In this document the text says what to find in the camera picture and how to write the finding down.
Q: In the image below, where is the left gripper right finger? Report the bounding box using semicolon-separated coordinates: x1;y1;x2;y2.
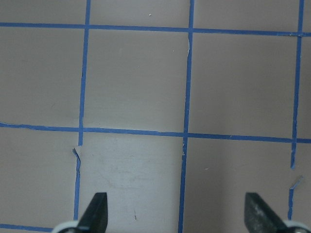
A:
244;192;311;233

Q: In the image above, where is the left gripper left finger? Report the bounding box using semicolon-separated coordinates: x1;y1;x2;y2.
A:
75;192;108;233

